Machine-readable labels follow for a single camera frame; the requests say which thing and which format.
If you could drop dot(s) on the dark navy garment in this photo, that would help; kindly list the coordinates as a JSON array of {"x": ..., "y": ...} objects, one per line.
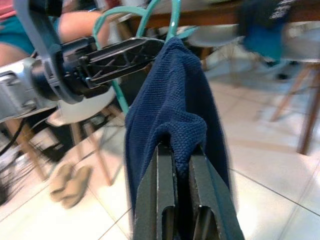
[{"x": 175, "y": 100}]

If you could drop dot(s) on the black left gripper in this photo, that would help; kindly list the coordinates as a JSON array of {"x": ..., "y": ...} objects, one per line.
[{"x": 75, "y": 65}]

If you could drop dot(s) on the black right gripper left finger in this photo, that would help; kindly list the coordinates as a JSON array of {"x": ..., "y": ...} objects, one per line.
[{"x": 155, "y": 200}]

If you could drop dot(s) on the green plastic hanger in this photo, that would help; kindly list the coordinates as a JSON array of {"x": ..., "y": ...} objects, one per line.
[{"x": 120, "y": 10}]

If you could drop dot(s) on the navy garment with white print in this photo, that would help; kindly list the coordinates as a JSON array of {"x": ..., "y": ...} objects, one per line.
[{"x": 262, "y": 32}]

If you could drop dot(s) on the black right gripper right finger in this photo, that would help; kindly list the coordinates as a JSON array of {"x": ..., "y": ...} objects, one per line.
[{"x": 212, "y": 212}]

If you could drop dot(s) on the person in teal shorts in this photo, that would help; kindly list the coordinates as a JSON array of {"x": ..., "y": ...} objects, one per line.
[{"x": 75, "y": 25}]

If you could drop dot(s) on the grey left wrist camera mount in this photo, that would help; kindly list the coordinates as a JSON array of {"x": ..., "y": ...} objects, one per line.
[{"x": 40, "y": 30}]

